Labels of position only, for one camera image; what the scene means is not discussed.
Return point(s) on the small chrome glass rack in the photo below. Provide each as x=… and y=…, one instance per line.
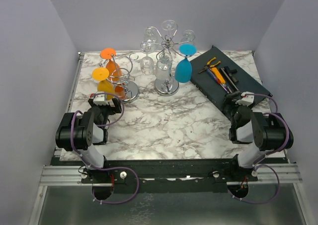
x=125, y=63

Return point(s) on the clear wine glass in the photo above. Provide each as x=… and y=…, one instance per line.
x=188, y=37
x=150, y=36
x=163, y=66
x=147, y=61

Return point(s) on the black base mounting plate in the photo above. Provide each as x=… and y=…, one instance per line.
x=162, y=176

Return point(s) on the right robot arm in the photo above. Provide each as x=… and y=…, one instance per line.
x=264, y=133

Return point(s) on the black metal tool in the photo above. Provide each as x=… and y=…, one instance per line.
x=230, y=72

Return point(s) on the blue plastic goblet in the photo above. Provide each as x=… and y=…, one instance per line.
x=183, y=69

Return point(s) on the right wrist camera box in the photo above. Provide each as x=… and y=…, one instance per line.
x=247, y=99

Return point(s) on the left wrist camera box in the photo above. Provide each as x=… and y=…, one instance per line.
x=100, y=99

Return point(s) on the blue red screwdriver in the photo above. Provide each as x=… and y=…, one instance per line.
x=211, y=73

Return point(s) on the yellow plastic goblet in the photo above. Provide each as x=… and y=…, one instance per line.
x=101, y=75

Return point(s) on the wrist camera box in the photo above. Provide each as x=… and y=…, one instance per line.
x=247, y=99
x=100, y=99

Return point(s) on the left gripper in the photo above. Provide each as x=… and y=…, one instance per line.
x=113, y=110

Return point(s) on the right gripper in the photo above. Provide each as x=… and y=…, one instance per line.
x=229, y=101

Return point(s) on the aluminium rail frame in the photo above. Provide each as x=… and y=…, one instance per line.
x=182, y=130

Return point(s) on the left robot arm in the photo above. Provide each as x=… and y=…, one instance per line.
x=82, y=132

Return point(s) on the orange plastic goblet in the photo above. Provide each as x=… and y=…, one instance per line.
x=115, y=72

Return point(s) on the clear wine glass front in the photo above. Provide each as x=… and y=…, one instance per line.
x=147, y=61

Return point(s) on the tall chrome glass rack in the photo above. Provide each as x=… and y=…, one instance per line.
x=165, y=83

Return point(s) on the yellow utility knife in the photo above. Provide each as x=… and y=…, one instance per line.
x=218, y=75

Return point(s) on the yellow handled pliers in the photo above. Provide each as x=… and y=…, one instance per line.
x=209, y=65

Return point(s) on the tall clear flute glass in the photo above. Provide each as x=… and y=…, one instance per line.
x=170, y=26

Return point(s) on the dark flat equipment box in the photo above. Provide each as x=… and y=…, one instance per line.
x=241, y=61

